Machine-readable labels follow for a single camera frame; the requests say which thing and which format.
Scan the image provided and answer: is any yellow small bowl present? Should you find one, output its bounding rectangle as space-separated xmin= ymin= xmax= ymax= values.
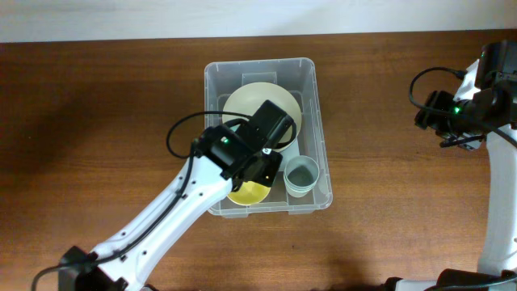
xmin=228 ymin=182 xmax=271 ymax=206

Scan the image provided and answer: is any grey plastic cup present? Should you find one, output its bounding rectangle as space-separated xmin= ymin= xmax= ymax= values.
xmin=284 ymin=155 xmax=320 ymax=189

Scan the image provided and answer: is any mint green plastic cup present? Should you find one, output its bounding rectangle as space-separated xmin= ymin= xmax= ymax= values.
xmin=284 ymin=167 xmax=319 ymax=190

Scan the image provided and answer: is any cream plate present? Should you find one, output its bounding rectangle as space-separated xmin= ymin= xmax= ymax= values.
xmin=223 ymin=82 xmax=302 ymax=135

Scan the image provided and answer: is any cream plastic cup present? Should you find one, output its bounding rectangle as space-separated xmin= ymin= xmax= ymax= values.
xmin=286 ymin=187 xmax=311 ymax=198

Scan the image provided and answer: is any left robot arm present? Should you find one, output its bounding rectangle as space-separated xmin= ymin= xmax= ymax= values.
xmin=57 ymin=120 xmax=290 ymax=290

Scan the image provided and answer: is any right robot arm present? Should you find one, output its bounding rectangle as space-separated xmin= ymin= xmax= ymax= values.
xmin=381 ymin=40 xmax=516 ymax=291

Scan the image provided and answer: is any white label in container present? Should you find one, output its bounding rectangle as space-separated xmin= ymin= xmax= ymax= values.
xmin=279 ymin=139 xmax=300 ymax=172

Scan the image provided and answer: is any clear plastic storage container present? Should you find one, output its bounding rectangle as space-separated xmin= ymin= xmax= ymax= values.
xmin=204 ymin=57 xmax=333 ymax=218

